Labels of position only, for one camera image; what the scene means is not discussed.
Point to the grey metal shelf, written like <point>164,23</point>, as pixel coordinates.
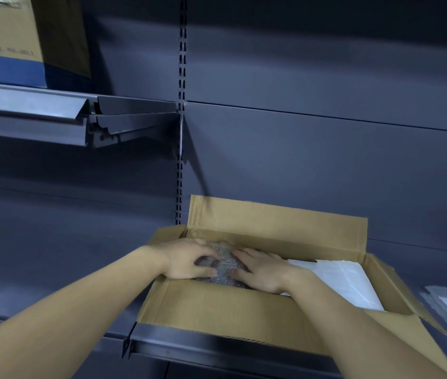
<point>49,110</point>
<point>215,353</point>

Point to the white flat packet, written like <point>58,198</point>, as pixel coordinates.
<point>346,282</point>

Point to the person's right hand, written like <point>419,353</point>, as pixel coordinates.
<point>267,272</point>

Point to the silver bubble wrap packet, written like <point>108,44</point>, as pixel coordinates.
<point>225,268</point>

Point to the person's right forearm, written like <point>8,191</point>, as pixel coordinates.
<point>350,331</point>

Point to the person's left hand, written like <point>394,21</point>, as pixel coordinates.
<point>180,258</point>

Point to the slotted grey shelf upright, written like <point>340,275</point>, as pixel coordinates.
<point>182,74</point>

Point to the person's left forearm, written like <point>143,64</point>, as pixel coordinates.
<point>69,311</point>

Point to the cardboard box with blue band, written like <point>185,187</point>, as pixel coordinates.
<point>14,39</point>

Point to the open brown cardboard box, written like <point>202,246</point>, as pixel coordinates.
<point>223,307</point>

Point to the person's left thumb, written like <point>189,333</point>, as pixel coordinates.
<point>204,273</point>

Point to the person's right thumb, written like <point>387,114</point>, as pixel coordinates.
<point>241,277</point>

